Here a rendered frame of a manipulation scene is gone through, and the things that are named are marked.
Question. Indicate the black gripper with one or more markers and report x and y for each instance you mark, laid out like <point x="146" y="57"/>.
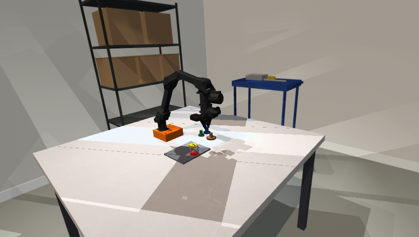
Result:
<point x="205" y="120"/>

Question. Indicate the blue gear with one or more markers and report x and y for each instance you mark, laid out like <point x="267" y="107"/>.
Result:
<point x="206" y="130"/>

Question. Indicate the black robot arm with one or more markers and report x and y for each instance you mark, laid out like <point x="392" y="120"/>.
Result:
<point x="205" y="89"/>

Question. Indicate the brown gear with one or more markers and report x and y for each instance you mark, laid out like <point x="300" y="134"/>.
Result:
<point x="211" y="137"/>

